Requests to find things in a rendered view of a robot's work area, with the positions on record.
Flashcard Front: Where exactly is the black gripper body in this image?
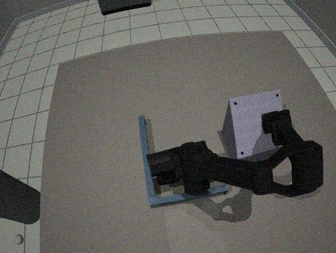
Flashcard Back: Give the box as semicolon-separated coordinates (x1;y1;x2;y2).
156;172;177;185

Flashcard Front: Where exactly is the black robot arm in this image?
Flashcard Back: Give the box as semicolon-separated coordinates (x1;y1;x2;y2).
146;110;323;197

